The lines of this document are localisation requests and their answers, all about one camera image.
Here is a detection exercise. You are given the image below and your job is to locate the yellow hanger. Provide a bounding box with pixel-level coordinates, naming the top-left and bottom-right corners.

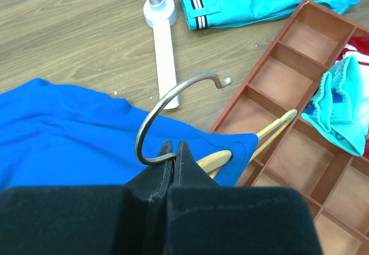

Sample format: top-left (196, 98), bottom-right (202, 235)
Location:
top-left (134, 72), bottom-right (298, 181)

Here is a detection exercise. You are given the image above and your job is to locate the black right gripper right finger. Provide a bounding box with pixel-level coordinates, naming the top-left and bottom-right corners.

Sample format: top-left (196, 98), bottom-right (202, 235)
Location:
top-left (165, 141), bottom-right (322, 254)

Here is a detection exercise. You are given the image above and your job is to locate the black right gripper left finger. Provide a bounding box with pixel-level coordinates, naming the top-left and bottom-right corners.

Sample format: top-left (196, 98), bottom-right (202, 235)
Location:
top-left (0, 140), bottom-right (175, 255)

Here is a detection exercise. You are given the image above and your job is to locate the white right rack foot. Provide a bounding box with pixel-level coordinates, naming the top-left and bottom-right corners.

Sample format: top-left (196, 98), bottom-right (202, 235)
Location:
top-left (143, 0), bottom-right (177, 99)

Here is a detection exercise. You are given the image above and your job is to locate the red cloth in organizer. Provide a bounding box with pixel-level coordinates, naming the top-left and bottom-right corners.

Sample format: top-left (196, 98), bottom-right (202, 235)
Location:
top-left (336, 36), bottom-right (368, 159)

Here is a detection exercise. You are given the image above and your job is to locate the mint green sock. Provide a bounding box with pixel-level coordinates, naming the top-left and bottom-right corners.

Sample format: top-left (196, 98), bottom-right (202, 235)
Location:
top-left (301, 55), bottom-right (368, 156)

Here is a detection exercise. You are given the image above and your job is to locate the blue tank top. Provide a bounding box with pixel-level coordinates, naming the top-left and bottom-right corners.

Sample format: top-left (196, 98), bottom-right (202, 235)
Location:
top-left (1, 78), bottom-right (258, 191)

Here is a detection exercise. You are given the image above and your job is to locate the brown compartment organizer tray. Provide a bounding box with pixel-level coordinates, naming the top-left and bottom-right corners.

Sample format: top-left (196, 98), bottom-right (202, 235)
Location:
top-left (211, 0), bottom-right (368, 254)

